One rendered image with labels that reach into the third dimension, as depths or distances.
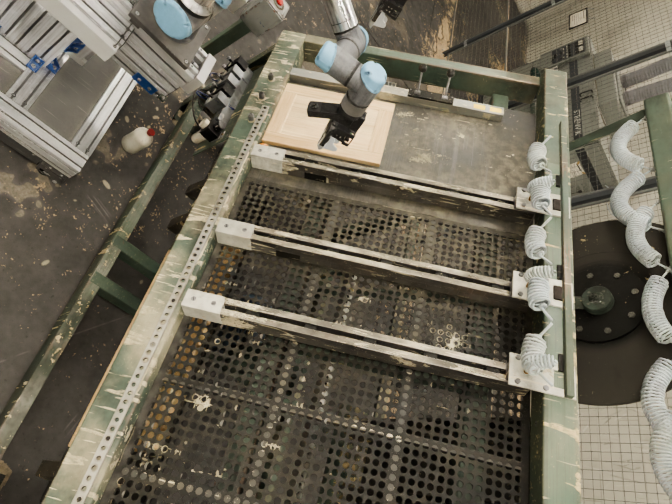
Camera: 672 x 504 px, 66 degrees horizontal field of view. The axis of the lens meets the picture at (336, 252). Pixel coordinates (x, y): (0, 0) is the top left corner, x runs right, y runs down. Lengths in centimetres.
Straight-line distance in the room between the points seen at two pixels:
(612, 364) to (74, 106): 236
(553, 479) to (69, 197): 219
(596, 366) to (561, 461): 60
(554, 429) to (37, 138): 211
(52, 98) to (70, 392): 123
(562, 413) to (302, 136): 138
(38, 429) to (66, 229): 84
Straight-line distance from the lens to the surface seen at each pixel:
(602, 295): 218
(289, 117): 226
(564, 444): 160
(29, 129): 242
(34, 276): 250
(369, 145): 216
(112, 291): 243
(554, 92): 252
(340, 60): 148
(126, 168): 284
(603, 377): 207
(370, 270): 174
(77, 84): 262
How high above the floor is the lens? 229
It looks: 37 degrees down
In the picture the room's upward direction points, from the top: 76 degrees clockwise
